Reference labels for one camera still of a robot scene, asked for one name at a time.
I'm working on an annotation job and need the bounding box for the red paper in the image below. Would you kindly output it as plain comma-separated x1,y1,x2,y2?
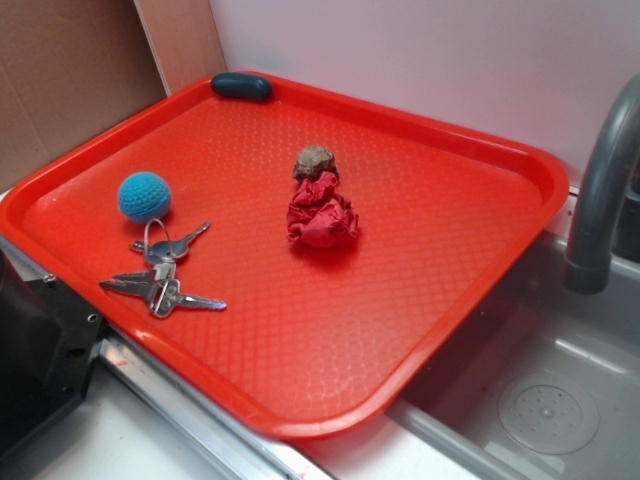
286,171,359,249

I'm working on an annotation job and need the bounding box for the red plastic tray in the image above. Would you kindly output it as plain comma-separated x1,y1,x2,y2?
1,78,568,439

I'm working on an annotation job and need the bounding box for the brown rock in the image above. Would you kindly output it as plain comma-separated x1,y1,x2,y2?
292,145,340,183

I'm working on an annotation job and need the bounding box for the silver key bunch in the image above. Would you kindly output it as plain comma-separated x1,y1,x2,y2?
99,218,227,319

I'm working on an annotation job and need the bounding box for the dark teal oblong object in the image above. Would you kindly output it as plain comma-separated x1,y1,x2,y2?
210,72,272,102

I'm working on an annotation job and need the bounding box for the blue knitted ball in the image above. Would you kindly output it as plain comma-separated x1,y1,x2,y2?
117,172,172,224

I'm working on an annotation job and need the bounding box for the grey toy sink basin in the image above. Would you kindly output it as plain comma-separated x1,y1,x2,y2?
389,187,640,480

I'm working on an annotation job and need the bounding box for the grey faucet spout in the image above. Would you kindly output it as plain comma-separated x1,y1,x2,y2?
563,76,639,295

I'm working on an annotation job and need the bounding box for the brown cardboard panel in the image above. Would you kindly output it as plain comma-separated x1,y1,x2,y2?
1,1,226,190

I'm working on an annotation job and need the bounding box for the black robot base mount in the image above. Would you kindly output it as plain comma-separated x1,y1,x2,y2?
1,255,105,460

